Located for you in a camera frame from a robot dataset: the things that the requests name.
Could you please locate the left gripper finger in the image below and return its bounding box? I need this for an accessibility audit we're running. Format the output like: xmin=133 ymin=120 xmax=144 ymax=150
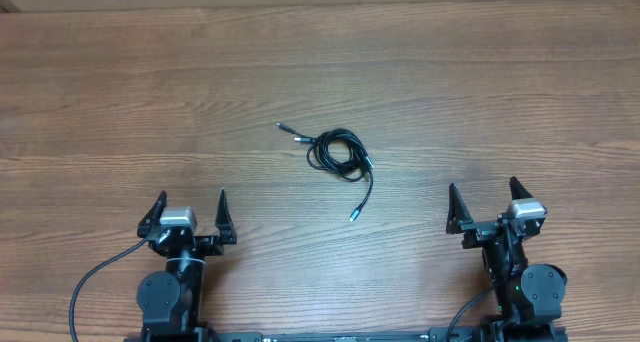
xmin=215 ymin=189 xmax=237 ymax=245
xmin=137 ymin=191 xmax=167 ymax=237

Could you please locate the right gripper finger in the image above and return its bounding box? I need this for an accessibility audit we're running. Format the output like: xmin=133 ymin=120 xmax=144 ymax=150
xmin=509 ymin=176 xmax=532 ymax=200
xmin=446 ymin=183 xmax=473 ymax=234

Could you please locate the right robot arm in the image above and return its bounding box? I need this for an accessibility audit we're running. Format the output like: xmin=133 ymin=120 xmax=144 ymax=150
xmin=445 ymin=177 xmax=568 ymax=341

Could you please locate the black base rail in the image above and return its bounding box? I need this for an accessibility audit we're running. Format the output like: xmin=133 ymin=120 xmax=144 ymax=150
xmin=123 ymin=325 xmax=569 ymax=342

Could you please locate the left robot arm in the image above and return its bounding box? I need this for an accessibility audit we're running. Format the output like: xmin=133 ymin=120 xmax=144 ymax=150
xmin=136 ymin=192 xmax=237 ymax=342

